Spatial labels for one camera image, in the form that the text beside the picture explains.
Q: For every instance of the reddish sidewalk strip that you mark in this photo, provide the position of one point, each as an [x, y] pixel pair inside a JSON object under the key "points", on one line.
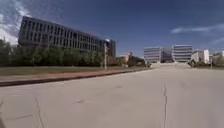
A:
{"points": [[56, 76]]}

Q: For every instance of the white striped building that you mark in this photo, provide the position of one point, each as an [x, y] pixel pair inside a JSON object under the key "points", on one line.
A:
{"points": [[168, 53]]}

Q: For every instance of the white low building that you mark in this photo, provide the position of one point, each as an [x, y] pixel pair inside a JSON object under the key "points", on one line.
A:
{"points": [[201, 56]]}

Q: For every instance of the dark kerb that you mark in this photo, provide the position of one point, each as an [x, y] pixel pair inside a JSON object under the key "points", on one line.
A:
{"points": [[50, 80]]}

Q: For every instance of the pole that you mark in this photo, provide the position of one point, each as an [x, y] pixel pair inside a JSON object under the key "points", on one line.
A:
{"points": [[105, 56]]}

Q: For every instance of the row of trees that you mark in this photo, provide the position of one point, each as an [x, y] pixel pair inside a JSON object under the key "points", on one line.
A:
{"points": [[50, 56]]}

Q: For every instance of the grass verge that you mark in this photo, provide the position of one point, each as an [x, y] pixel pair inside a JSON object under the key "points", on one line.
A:
{"points": [[43, 70]]}

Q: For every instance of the large dark glass building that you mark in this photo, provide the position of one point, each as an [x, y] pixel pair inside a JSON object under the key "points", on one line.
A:
{"points": [[56, 35]]}

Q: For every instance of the pale concrete road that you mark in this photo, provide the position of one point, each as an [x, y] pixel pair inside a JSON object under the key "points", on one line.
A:
{"points": [[133, 100]]}

